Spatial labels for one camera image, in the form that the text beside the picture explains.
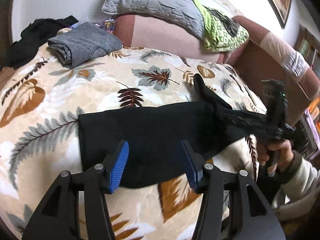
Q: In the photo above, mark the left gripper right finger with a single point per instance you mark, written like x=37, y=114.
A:
x=251, y=216

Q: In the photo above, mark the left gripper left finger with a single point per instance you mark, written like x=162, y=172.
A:
x=57, y=215

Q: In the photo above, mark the black pants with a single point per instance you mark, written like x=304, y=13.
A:
x=154, y=135

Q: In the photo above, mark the person's right forearm sleeve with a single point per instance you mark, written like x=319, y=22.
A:
x=299, y=188

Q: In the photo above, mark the person's right hand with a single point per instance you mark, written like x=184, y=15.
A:
x=282, y=152

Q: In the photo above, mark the pink bed headboard cushion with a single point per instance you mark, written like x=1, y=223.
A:
x=263, y=56

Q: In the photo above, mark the green patterned cloth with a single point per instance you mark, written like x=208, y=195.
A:
x=221, y=33

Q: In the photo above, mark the leaf pattern fleece blanket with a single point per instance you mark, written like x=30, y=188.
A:
x=40, y=105

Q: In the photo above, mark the grey quilted pillow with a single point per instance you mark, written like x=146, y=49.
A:
x=180, y=12

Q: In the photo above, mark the folded grey jeans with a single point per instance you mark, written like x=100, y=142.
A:
x=83, y=43

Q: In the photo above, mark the black clothes pile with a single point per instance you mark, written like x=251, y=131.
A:
x=32, y=37

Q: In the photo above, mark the colourful small package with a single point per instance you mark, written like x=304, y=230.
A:
x=109, y=25

